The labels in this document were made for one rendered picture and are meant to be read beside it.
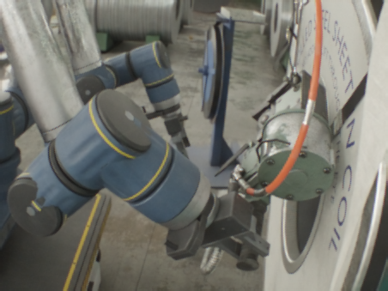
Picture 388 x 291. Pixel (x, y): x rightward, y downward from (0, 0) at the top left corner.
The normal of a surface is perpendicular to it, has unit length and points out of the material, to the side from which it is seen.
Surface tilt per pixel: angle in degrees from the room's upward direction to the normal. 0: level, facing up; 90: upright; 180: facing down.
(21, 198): 90
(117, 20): 109
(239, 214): 51
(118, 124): 43
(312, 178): 115
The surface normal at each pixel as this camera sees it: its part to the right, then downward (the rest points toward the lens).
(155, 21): -0.12, 0.68
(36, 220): -0.18, 0.40
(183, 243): -0.68, -0.57
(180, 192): 0.51, 0.08
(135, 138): 0.76, -0.48
